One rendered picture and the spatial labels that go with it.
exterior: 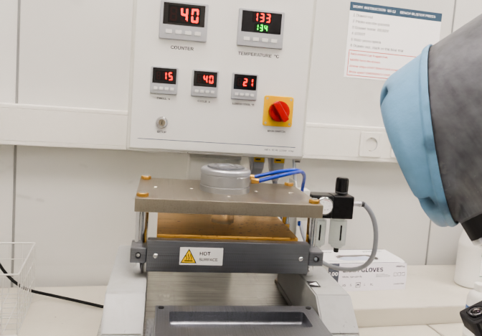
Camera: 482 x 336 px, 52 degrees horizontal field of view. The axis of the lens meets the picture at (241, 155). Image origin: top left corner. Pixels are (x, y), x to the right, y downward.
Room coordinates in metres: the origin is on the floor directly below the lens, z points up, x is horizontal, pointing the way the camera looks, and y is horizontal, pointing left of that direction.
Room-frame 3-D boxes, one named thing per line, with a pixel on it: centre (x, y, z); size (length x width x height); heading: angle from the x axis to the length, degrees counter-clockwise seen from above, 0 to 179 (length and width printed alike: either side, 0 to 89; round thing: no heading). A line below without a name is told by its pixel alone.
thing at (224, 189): (0.81, 0.01, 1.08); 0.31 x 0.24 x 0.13; 99
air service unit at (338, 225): (0.94, -0.18, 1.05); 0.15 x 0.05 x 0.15; 99
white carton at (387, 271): (1.29, -0.33, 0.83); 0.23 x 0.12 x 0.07; 106
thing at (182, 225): (0.78, 0.01, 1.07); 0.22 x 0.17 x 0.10; 99
